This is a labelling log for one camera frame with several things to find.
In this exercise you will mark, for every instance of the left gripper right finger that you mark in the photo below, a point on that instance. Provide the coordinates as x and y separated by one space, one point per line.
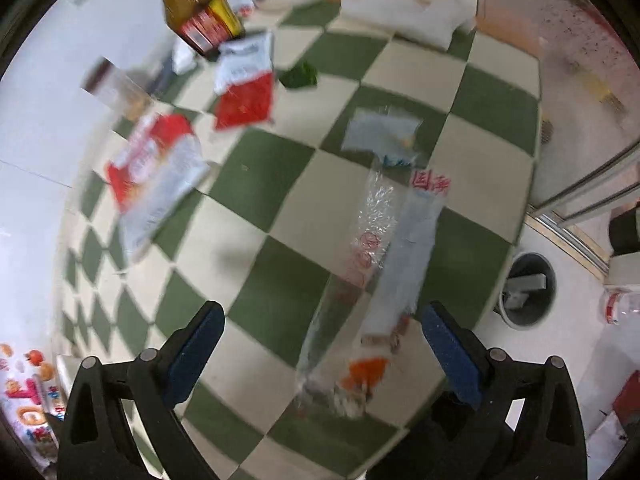
525 423

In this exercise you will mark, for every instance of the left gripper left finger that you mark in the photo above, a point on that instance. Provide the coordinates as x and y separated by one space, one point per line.
94 439

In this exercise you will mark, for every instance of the clear long plastic wrapper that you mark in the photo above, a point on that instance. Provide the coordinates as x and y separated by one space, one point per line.
341 360

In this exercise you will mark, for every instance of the white round trash bin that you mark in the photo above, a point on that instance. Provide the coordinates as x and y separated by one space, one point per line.
538 304

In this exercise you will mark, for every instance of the black trash bin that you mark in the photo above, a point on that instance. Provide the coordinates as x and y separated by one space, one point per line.
623 232

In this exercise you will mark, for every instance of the colourful printed bag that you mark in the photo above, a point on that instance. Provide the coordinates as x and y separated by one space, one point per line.
30 391

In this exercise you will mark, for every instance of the white paper bag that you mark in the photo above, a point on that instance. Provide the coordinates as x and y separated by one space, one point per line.
604 445

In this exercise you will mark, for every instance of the white carton in bin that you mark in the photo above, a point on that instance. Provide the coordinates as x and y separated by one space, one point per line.
516 290

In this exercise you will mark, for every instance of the clear plastic water bottle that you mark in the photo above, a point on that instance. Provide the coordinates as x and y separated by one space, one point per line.
619 304

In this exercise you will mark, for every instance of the large red white bag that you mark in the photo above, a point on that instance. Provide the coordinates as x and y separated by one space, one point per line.
160 165

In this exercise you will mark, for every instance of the pale blue plastic wrapper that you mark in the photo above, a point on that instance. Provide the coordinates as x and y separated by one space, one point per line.
396 226

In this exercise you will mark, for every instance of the green white checkered tablecloth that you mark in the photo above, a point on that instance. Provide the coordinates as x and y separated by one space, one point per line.
266 235

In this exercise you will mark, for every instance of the small glass jar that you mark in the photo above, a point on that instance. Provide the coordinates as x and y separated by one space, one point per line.
117 90

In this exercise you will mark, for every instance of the orange cloth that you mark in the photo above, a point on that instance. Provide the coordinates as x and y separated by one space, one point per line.
506 26

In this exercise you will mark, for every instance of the red white snack packet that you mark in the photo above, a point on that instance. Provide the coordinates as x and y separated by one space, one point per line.
244 81

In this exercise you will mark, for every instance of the green vegetable scrap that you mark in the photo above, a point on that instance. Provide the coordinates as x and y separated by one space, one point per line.
301 75

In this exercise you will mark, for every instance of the brown sauce bottle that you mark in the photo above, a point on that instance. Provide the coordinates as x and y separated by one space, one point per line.
204 25

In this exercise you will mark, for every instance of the sliding glass door frame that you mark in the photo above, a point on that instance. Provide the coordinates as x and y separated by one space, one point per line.
612 168

